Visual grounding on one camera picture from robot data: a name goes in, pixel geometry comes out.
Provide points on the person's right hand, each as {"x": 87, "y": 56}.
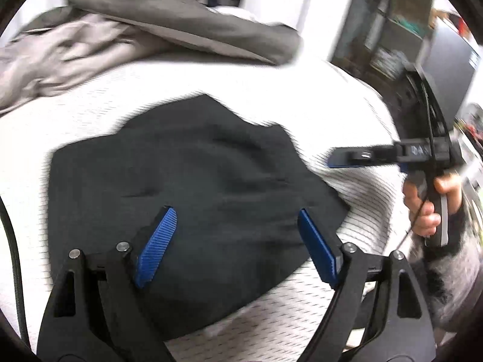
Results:
{"x": 426, "y": 220}

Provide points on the white patterned quilt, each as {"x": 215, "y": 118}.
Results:
{"x": 234, "y": 12}

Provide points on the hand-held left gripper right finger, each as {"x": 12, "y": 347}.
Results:
{"x": 317, "y": 245}

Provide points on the grey crumpled blanket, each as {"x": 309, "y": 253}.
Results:
{"x": 75, "y": 52}

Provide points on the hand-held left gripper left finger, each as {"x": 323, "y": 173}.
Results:
{"x": 156, "y": 247}

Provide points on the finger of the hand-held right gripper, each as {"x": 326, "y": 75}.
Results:
{"x": 358, "y": 156}

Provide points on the black monitor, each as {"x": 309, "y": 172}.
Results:
{"x": 452, "y": 64}

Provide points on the shelf unit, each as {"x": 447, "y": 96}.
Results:
{"x": 392, "y": 26}

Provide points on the grey crumpled garment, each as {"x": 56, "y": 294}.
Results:
{"x": 211, "y": 26}

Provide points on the person's right forearm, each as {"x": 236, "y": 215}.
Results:
{"x": 452, "y": 271}

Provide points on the black pants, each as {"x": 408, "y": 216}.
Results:
{"x": 188, "y": 166}

